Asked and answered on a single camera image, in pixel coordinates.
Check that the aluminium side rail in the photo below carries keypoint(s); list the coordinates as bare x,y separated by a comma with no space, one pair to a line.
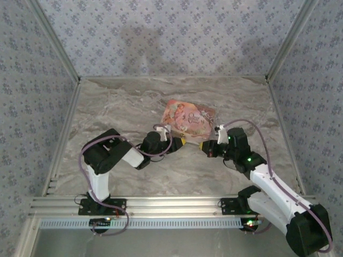
284,134
64,139

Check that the small circuit board with LED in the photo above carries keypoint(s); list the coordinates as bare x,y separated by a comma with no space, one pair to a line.
100,222
250,223

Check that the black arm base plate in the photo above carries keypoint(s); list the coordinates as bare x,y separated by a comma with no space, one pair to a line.
85,207
229,206

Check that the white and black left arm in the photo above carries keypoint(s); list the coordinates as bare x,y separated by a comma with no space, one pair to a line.
99,184

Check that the aluminium frame post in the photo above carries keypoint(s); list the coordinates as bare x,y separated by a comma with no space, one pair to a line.
53,40
292,40

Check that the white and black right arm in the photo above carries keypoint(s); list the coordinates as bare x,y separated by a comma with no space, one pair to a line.
270,184

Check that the long aluminium base rail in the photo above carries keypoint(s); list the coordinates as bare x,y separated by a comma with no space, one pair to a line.
171,206

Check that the pink floral storybook box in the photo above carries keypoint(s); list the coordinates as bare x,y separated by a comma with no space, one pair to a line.
187,115

